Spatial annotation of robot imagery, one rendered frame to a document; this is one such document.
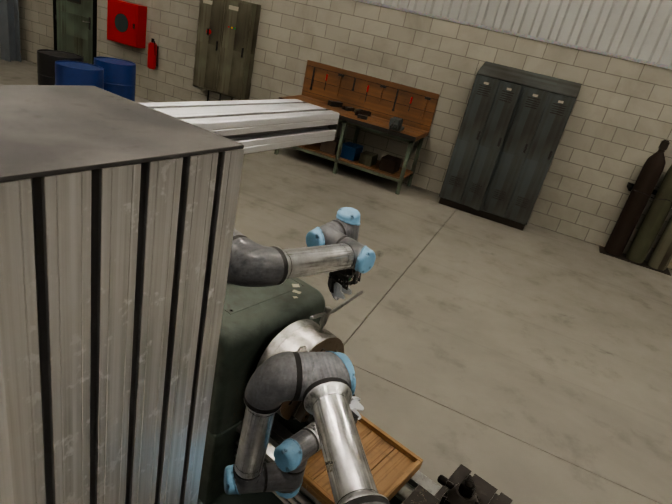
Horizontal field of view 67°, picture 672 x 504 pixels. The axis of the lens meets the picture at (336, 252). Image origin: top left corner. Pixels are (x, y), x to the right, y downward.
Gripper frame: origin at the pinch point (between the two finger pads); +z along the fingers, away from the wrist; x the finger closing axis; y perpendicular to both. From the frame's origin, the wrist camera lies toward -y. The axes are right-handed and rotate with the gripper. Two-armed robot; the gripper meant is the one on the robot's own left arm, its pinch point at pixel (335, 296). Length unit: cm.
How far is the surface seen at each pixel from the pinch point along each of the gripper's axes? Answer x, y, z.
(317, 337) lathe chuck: -19.7, 9.3, 0.4
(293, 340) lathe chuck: -26.0, 4.7, 0.6
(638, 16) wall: 658, -73, -29
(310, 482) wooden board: -44, 30, 29
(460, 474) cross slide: -9, 62, 30
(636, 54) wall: 650, -58, 12
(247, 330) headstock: -35.6, -6.0, -2.9
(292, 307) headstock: -14.7, -6.9, 0.7
